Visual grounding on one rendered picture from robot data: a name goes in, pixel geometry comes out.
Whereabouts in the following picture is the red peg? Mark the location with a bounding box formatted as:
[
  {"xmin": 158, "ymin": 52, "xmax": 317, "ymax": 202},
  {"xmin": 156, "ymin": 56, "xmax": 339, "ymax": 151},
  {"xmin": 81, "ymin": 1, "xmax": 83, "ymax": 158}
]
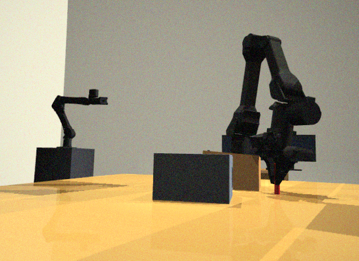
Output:
[{"xmin": 274, "ymin": 164, "xmax": 280, "ymax": 194}]

